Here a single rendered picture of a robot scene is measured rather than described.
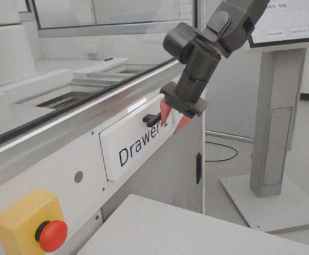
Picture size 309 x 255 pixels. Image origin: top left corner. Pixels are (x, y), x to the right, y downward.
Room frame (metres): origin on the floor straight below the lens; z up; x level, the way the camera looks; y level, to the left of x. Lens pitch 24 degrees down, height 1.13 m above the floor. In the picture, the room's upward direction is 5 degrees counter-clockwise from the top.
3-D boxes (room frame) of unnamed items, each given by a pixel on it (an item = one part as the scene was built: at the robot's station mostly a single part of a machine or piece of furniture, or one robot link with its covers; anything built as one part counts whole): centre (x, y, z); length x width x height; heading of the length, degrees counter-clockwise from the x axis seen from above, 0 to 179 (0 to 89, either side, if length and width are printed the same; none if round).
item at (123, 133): (0.57, 0.03, 0.87); 0.29 x 0.02 x 0.11; 150
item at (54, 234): (0.25, 0.15, 0.88); 0.04 x 0.03 x 0.04; 150
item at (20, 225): (0.27, 0.18, 0.88); 0.07 x 0.05 x 0.07; 150
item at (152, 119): (0.55, 0.00, 0.91); 0.07 x 0.04 x 0.01; 150
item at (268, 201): (1.25, -0.68, 0.51); 0.50 x 0.45 x 1.02; 6
